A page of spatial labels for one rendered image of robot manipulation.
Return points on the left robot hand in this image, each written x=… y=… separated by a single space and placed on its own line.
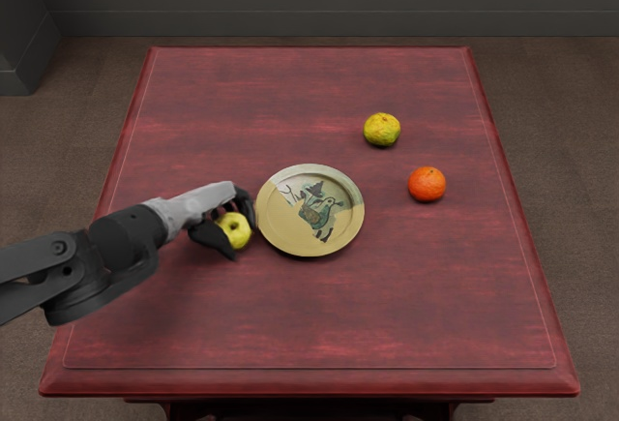
x=193 y=207

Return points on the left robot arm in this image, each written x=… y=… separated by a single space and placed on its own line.
x=97 y=251

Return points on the orange mandarin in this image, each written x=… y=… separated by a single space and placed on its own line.
x=426 y=184

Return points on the yellow plate with bird print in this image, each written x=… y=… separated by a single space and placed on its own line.
x=290 y=227

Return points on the yellow-green apple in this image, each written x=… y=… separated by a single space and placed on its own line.
x=238 y=232

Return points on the green-yellow citrus fruit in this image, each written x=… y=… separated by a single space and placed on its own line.
x=382 y=129

